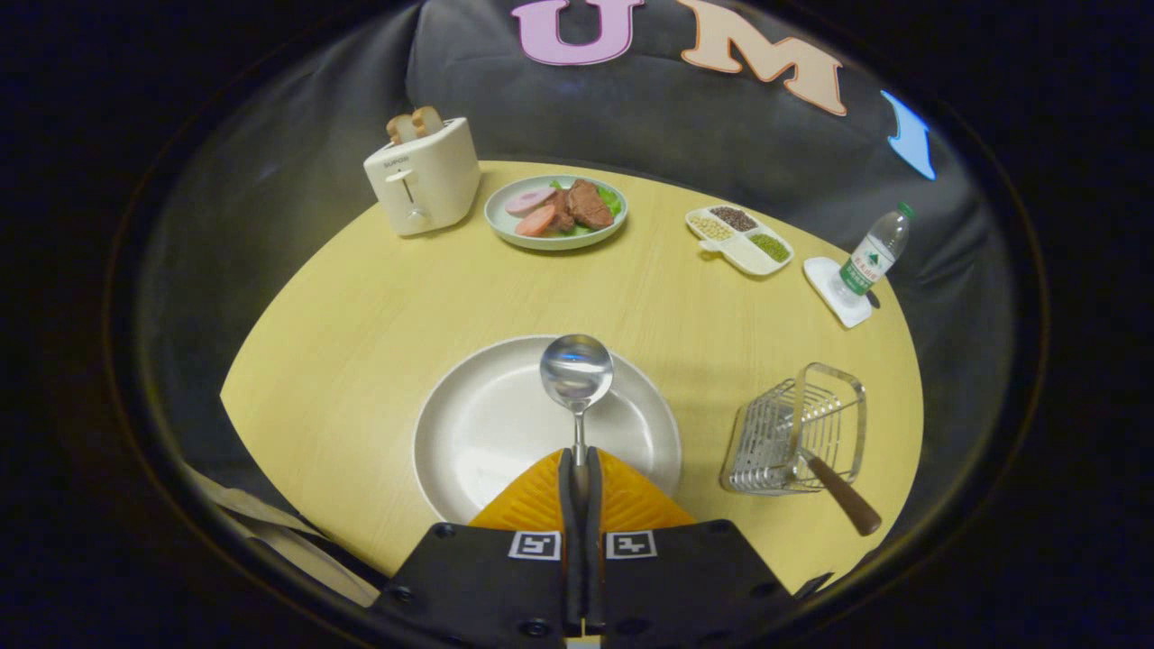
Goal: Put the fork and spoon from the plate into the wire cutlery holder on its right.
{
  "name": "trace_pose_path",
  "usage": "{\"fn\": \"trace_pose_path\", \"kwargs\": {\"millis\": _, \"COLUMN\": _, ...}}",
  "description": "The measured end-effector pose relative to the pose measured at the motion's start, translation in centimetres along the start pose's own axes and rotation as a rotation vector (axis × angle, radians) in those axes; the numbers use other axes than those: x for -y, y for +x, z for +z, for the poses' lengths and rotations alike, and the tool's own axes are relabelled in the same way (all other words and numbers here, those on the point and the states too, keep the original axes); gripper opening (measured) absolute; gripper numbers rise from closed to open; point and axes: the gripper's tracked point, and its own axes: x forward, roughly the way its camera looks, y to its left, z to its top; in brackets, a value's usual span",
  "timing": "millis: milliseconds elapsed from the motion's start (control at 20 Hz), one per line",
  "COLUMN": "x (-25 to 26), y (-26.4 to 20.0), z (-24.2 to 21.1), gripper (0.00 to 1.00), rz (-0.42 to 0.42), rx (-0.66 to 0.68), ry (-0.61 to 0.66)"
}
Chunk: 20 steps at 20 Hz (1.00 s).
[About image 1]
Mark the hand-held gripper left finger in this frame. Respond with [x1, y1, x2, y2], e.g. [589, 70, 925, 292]
[365, 448, 585, 646]

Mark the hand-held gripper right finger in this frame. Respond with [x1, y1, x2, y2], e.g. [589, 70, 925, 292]
[584, 446, 800, 649]

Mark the wooden handled fork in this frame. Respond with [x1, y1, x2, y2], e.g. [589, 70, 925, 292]
[795, 433, 883, 537]

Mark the metal spoon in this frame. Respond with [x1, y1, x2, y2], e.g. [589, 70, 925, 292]
[539, 334, 615, 506]

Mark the large white plate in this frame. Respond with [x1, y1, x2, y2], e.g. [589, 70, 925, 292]
[413, 334, 683, 526]

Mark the white divided dish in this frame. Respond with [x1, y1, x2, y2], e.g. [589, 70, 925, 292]
[684, 206, 795, 277]

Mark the white square coaster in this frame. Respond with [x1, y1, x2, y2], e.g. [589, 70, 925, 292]
[803, 257, 875, 329]

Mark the pale green food plate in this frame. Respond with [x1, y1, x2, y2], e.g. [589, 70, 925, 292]
[484, 175, 629, 251]

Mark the clear water bottle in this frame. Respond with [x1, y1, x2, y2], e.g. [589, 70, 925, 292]
[828, 202, 916, 309]

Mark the pink ham slice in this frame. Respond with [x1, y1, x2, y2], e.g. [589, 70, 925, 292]
[505, 187, 558, 216]

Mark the brown meat piece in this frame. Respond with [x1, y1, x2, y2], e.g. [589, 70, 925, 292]
[550, 178, 615, 233]

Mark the white toaster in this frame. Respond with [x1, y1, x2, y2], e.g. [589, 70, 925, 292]
[363, 116, 481, 238]

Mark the black backdrop cloth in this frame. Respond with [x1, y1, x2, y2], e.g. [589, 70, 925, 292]
[135, 0, 1015, 542]

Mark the metal wire cutlery basket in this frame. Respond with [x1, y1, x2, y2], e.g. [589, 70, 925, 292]
[719, 362, 868, 496]

